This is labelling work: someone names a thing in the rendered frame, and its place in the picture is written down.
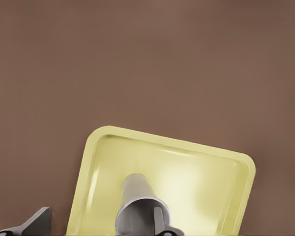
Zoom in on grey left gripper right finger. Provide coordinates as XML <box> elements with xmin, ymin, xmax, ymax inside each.
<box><xmin>153</xmin><ymin>206</ymin><xmax>184</xmax><ymax>235</ymax></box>

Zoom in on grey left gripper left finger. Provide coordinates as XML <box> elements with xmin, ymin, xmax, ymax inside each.
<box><xmin>0</xmin><ymin>206</ymin><xmax>53</xmax><ymax>235</ymax></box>

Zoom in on white IKEA cup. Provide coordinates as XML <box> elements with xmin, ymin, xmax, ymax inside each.
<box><xmin>115</xmin><ymin>173</ymin><xmax>173</xmax><ymax>234</ymax></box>

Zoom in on pale yellow rectangular tray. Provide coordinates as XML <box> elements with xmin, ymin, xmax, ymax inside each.
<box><xmin>66</xmin><ymin>125</ymin><xmax>257</xmax><ymax>235</ymax></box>

